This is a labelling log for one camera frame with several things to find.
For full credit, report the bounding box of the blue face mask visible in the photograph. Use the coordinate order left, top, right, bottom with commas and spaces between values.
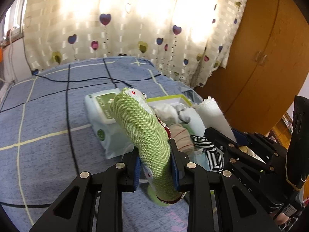
189, 150, 211, 171

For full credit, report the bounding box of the green cream jar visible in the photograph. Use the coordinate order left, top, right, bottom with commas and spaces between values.
147, 184, 169, 207

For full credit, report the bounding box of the white glove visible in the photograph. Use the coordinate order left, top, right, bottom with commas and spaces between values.
153, 103, 181, 126

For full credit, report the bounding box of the heart pattern curtain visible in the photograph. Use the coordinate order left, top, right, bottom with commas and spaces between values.
24, 0, 247, 87

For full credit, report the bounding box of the green cloth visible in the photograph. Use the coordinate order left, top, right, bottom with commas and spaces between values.
110, 87, 185, 204

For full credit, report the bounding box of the cream bandage towel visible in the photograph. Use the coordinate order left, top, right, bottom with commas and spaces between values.
169, 124, 194, 154

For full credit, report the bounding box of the wet wipes pack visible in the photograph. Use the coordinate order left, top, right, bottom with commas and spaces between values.
84, 89, 134, 159

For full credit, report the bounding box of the blue bed sheet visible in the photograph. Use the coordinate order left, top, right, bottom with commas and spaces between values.
1, 57, 202, 231

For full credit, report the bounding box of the wooden wardrobe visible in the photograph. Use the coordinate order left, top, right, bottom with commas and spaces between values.
196, 0, 308, 134

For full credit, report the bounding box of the white towel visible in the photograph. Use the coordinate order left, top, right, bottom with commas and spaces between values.
194, 96, 236, 142

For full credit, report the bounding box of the black white striped cloth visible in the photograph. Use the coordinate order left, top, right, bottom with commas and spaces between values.
191, 135, 224, 173

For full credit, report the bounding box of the black cable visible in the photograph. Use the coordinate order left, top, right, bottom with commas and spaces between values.
0, 73, 162, 113

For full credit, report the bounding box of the green white box lid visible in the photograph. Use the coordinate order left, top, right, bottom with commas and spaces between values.
147, 94, 193, 107

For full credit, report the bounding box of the right hand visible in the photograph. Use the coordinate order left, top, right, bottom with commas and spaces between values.
274, 213, 290, 226

